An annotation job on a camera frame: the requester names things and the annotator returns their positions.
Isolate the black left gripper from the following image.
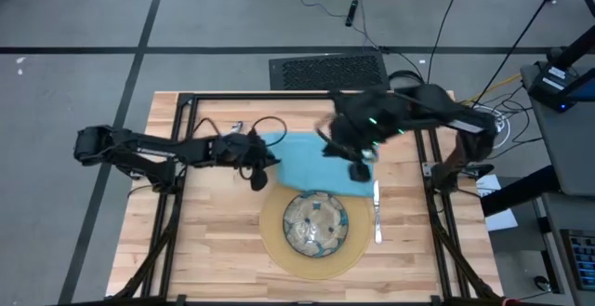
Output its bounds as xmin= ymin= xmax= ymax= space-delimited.
xmin=249 ymin=155 xmax=282 ymax=193

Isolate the teal cloth napkin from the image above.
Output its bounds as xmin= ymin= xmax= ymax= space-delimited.
xmin=265 ymin=130 xmax=377 ymax=199

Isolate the silver metal table knife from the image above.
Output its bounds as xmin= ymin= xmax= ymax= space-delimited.
xmin=372 ymin=179 xmax=384 ymax=246

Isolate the patterned ceramic bowl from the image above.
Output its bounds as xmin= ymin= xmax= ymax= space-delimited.
xmin=282 ymin=191 xmax=350 ymax=259

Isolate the round woven tan placemat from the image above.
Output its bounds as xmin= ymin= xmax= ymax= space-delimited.
xmin=258 ymin=183 xmax=375 ymax=281

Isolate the white paper sheet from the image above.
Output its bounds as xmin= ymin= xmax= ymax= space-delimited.
xmin=474 ymin=173 xmax=520 ymax=233

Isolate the black power strip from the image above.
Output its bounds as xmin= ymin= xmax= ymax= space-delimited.
xmin=344 ymin=0 xmax=360 ymax=28

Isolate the black stand leg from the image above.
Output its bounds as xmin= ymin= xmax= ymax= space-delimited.
xmin=546 ymin=24 xmax=595 ymax=73
xmin=480 ymin=164 xmax=562 ymax=218

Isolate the black device with blue light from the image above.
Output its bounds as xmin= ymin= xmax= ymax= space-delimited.
xmin=527 ymin=61 xmax=595 ymax=112

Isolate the grey desk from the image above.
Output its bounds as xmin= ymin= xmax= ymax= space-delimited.
xmin=519 ymin=61 xmax=595 ymax=306

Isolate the black keyboard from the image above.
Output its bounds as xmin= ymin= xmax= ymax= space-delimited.
xmin=560 ymin=228 xmax=595 ymax=292

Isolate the left gripper black cable loop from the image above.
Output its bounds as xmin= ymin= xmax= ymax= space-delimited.
xmin=249 ymin=115 xmax=288 ymax=148

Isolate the black aluminium table frame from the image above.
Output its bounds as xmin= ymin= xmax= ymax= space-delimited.
xmin=111 ymin=91 xmax=506 ymax=306

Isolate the black coiled cable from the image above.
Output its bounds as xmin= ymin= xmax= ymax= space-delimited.
xmin=388 ymin=69 xmax=428 ymax=86

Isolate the yellow cable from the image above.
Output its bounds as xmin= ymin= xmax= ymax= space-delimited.
xmin=457 ymin=73 xmax=524 ymax=107

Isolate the long black floor cable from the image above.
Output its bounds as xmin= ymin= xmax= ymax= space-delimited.
xmin=425 ymin=0 xmax=466 ymax=86

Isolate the thin black diagonal cable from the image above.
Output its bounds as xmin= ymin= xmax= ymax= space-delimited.
xmin=462 ymin=0 xmax=580 ymax=119

